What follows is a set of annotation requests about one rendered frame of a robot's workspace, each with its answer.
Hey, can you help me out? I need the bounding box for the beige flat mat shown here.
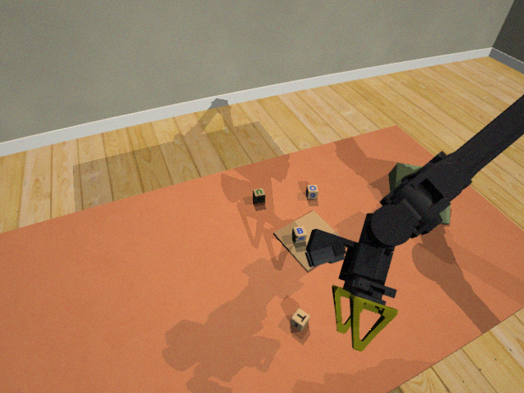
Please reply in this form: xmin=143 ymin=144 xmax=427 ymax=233
xmin=273 ymin=211 xmax=340 ymax=272

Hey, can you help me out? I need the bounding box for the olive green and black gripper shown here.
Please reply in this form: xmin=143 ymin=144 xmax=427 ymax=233
xmin=332 ymin=247 xmax=398 ymax=351

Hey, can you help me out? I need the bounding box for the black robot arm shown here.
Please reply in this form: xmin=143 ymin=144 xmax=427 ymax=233
xmin=305 ymin=94 xmax=524 ymax=281

